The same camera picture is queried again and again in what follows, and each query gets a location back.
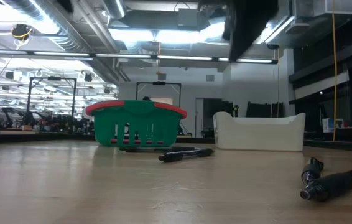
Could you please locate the white ceiling unit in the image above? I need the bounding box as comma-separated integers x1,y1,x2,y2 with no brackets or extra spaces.
312,0,352,17

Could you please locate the bright ceiling light panel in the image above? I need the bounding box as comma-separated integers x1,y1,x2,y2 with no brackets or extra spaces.
109,27,226,45

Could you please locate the background work table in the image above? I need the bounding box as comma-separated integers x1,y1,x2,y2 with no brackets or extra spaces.
0,129,96,146

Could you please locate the yellow extension cable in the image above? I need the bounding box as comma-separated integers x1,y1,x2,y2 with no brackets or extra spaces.
331,0,338,141

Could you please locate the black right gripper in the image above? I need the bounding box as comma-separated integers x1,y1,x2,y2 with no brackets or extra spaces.
224,0,279,62

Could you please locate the long ceiling light strip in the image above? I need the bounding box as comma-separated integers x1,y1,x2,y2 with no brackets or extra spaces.
0,48,279,65

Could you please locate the white plastic bin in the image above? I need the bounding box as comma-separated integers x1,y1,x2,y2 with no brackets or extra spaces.
212,111,307,152

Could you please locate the black ceiling cable reel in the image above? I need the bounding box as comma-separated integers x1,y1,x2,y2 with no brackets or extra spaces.
10,23,33,40

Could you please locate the silver ventilation duct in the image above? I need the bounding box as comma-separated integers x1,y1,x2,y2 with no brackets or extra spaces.
101,0,127,20

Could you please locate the green basket with orange handles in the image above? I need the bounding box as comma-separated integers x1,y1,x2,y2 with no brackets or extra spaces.
85,99,188,147

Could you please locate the small black gantry frame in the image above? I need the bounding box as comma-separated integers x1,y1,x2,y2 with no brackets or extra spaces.
135,80,182,100

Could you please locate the white and blue box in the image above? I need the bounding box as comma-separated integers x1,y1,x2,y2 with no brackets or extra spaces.
321,117,345,134

